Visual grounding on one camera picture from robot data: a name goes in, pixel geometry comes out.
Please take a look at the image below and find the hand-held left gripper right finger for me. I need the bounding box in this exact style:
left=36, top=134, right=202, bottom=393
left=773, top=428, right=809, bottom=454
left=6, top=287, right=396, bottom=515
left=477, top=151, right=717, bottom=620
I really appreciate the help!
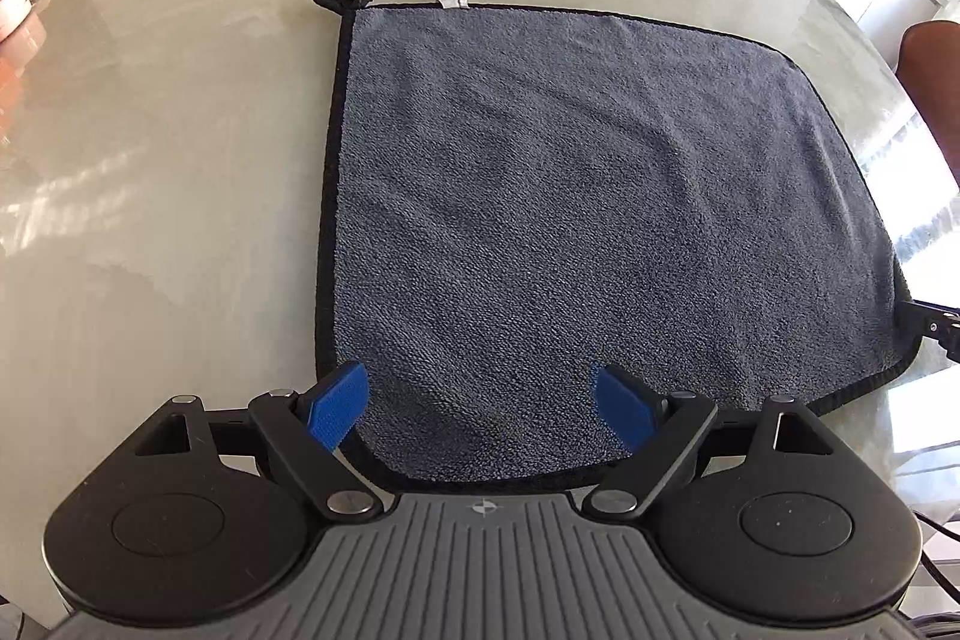
left=582, top=364, right=830, bottom=518

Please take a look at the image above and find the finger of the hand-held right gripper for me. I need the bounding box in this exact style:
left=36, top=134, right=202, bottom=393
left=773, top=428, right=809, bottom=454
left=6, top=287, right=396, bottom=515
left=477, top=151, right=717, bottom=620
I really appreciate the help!
left=897, top=301, right=960, bottom=365

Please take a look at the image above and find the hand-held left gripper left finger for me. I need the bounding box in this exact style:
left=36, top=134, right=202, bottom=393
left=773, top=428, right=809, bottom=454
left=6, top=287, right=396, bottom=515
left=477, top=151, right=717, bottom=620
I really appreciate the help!
left=133, top=362, right=385, bottom=524

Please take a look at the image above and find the grey towel with black edge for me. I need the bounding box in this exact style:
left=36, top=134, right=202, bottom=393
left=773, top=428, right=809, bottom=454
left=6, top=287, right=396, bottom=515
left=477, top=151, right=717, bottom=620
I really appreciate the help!
left=311, top=0, right=922, bottom=483

